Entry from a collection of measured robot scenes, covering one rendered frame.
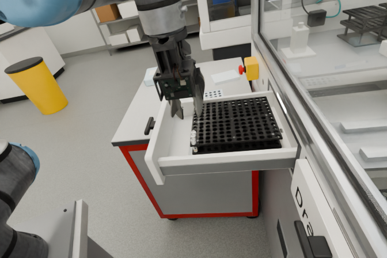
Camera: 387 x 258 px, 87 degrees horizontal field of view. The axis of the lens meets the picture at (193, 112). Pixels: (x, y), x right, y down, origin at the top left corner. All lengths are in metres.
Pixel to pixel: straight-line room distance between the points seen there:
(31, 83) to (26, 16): 2.84
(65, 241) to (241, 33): 1.20
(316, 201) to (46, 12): 0.42
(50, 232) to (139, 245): 0.82
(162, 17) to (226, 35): 0.97
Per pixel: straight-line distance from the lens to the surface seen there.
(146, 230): 1.48
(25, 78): 3.04
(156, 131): 0.54
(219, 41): 1.31
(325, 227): 0.39
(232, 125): 0.55
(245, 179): 0.99
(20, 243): 0.64
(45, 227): 0.74
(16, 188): 0.63
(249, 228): 1.37
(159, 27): 0.35
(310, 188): 0.41
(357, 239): 0.35
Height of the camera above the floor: 1.27
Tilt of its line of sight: 37 degrees down
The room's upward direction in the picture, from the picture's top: 13 degrees counter-clockwise
